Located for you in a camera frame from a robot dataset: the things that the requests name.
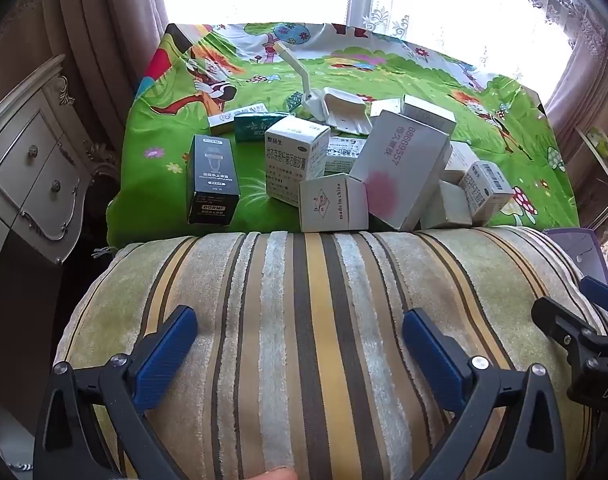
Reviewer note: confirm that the person's left hand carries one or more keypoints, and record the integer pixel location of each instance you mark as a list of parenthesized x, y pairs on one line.
[(279, 475)]

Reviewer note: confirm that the striped plush cushion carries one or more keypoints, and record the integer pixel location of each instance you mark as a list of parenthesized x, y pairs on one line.
[(304, 310)]

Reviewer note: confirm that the green tissue pack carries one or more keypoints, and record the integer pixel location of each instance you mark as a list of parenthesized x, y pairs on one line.
[(596, 139)]

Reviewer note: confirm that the black box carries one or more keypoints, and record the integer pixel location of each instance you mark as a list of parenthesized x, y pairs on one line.
[(211, 180)]

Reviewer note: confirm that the white box blue text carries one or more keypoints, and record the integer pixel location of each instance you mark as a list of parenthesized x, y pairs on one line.
[(294, 160)]

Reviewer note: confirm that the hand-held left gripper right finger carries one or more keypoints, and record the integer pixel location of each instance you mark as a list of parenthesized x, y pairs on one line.
[(434, 360)]

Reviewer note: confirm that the flat white box blue emblem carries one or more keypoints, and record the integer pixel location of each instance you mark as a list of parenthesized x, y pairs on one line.
[(344, 152)]

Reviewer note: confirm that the purple cardboard box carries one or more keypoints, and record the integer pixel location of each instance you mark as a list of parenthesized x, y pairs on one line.
[(579, 255)]

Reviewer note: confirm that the small white box red emblem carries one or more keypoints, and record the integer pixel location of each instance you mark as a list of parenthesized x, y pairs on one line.
[(334, 205)]

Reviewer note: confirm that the green cartoon printed cloth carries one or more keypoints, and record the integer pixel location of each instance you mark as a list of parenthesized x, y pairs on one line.
[(149, 170)]

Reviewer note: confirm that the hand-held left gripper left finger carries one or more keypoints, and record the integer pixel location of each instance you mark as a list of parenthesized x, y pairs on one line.
[(166, 355)]

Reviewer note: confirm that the white ornate dresser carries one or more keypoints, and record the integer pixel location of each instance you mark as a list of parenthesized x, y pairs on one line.
[(29, 160)]

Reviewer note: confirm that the white cube box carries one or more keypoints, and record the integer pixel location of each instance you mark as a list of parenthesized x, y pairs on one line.
[(384, 107)]

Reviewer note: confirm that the small plain white box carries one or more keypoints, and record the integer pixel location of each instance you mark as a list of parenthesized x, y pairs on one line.
[(461, 160), (446, 210)]

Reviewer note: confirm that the plain white oblong box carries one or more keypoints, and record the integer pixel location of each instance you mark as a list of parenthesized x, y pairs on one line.
[(429, 110)]

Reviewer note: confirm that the white lace curtain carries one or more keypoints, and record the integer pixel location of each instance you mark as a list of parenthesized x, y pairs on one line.
[(379, 15)]

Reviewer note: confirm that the small white box yellow edge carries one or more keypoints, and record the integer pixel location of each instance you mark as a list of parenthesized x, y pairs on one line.
[(234, 114)]

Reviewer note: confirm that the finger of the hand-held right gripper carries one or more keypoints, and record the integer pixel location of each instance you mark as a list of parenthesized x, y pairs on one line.
[(601, 292), (564, 330)]

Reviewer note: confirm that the teal box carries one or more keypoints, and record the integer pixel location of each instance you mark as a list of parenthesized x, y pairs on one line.
[(254, 127)]

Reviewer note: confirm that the white box with barcodes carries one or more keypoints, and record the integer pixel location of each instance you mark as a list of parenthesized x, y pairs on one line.
[(486, 190)]

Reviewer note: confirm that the pinkish brown curtain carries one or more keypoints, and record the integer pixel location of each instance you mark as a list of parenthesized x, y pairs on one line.
[(599, 75), (94, 35)]

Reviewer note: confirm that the large white box pink spot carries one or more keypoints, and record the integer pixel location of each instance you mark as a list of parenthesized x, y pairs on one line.
[(399, 160)]

